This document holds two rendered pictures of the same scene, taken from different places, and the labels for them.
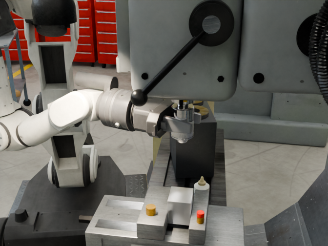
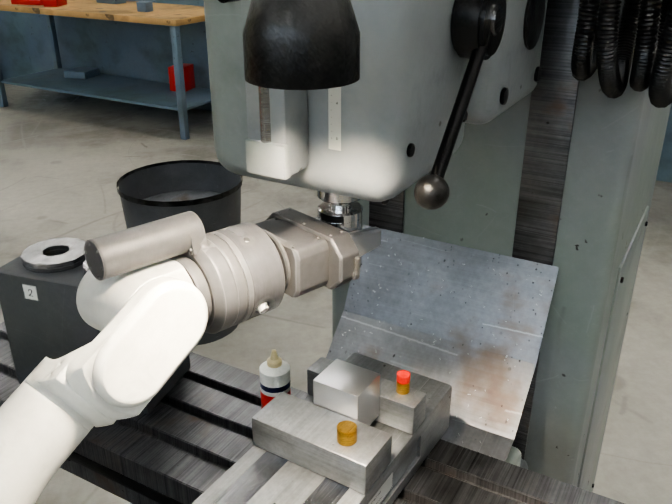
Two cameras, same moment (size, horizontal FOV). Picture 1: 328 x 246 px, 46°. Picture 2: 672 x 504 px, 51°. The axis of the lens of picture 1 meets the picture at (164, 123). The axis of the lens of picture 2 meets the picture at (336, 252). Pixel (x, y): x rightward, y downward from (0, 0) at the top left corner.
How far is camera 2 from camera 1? 0.77 m
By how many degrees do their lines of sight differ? 61
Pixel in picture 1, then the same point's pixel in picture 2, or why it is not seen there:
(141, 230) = (371, 473)
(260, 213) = not seen: hidden behind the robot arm
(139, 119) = (311, 266)
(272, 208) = not seen: hidden behind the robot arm
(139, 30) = (408, 58)
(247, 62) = (495, 75)
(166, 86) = (425, 158)
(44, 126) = (60, 444)
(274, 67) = (510, 74)
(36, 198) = not seen: outside the picture
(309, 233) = (417, 329)
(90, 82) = (151, 249)
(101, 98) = (213, 270)
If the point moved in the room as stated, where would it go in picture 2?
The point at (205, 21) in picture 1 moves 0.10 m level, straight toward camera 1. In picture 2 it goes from (496, 16) to (615, 23)
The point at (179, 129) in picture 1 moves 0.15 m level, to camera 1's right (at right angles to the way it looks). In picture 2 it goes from (366, 247) to (409, 199)
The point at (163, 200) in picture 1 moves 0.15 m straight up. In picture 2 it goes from (315, 414) to (313, 298)
